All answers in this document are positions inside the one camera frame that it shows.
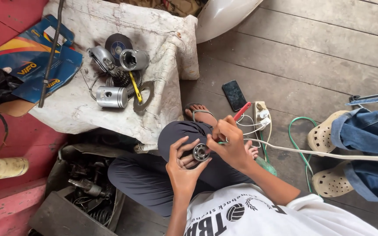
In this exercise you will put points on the white cloth-covered table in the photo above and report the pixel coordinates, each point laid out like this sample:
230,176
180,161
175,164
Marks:
162,65

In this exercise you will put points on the crate of metal parts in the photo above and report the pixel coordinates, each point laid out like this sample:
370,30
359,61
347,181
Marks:
84,190

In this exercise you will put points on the brown cardboard sheet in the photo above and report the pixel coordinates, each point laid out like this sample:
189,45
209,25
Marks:
15,107

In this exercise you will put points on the white motorcycle fairing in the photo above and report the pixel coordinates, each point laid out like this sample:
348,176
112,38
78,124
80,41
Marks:
221,16

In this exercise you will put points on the black ribbed rod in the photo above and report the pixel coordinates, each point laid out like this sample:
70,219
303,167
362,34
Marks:
51,52

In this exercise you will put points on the person's left hand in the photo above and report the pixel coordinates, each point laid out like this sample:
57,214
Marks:
177,170

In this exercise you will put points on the cream clog shoe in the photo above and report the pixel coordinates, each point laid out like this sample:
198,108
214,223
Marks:
330,183
322,134

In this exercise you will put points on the person's right hand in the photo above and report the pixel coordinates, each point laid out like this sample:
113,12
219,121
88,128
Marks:
233,147

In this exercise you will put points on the chrome metal housing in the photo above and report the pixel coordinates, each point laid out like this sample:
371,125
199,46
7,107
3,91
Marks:
101,58

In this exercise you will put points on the black grinding disc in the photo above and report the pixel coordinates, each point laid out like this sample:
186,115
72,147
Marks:
116,44

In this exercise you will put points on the yellowed plastic can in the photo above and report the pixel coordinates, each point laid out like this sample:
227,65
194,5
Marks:
10,167

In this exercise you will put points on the patterned fabric heap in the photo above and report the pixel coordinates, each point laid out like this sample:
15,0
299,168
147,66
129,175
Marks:
176,6

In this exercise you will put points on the metal piston with pin hole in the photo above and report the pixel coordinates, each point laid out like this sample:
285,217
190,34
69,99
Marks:
112,97

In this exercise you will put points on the steel ball bearing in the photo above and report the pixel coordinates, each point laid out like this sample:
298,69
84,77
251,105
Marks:
201,152

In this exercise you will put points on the hollow metal piston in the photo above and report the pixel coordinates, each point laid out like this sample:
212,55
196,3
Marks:
136,59

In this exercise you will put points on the black smartphone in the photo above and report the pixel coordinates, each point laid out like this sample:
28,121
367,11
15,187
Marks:
234,95

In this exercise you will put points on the dark toothed gear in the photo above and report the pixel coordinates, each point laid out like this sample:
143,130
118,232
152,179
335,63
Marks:
121,80

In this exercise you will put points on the black metal stand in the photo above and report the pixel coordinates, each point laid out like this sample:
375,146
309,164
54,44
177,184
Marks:
372,96

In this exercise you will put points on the person's dark trousers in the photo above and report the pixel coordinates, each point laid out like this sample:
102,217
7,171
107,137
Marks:
143,178

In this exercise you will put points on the blue cardboard packet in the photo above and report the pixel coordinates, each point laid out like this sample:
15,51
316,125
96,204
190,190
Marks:
21,59
41,32
62,78

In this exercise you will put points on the person's white printed shirt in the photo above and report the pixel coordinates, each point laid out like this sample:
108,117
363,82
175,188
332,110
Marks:
274,216

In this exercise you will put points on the white power strip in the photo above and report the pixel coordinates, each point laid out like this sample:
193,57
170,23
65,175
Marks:
258,108

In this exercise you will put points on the white charger plug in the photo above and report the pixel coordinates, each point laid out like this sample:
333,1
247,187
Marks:
263,114
266,122

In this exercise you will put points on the person's foot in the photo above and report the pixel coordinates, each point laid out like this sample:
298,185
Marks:
252,152
203,117

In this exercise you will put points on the grey flip-flop sandal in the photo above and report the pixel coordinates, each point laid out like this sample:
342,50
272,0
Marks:
202,112

